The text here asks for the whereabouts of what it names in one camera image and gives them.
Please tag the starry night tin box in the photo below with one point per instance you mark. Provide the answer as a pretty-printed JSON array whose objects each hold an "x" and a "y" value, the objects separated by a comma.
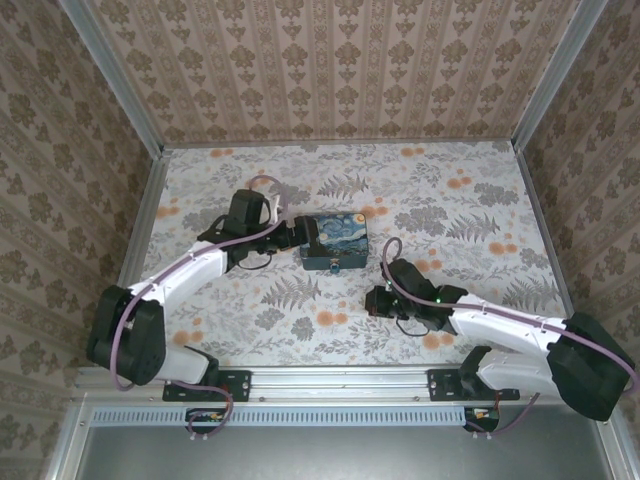
[{"x": 340, "y": 235}]

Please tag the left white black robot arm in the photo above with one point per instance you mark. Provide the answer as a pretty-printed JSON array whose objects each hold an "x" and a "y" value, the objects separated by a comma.
[{"x": 190, "y": 265}]

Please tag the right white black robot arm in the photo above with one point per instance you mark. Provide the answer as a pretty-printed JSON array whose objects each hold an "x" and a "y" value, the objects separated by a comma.
[{"x": 500, "y": 322}]

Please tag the small blue padlock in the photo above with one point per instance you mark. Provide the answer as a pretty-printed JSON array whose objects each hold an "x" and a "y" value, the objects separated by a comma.
[{"x": 334, "y": 268}]

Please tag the floral patterned table cover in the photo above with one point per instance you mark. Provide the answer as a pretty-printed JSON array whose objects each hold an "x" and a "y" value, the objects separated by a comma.
[{"x": 450, "y": 225}]

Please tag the small black controller board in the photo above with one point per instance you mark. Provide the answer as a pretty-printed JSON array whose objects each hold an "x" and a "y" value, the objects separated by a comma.
[
  {"x": 482, "y": 417},
  {"x": 205, "y": 419}
]

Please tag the grey metal panel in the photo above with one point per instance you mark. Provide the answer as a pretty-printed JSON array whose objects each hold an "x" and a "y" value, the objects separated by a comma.
[{"x": 325, "y": 455}]

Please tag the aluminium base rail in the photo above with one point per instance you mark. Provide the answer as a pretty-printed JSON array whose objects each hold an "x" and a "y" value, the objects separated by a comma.
[{"x": 340, "y": 382}]

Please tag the aluminium side rail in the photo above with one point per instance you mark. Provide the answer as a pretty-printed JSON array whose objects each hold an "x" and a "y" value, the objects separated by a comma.
[{"x": 136, "y": 250}]

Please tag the aluminium corner post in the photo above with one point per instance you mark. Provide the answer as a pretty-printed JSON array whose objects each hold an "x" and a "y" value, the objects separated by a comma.
[
  {"x": 556, "y": 75},
  {"x": 118, "y": 75}
]

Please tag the aluminium frame rail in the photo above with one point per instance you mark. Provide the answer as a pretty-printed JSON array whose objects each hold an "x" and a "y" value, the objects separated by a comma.
[
  {"x": 67, "y": 445},
  {"x": 615, "y": 445}
]

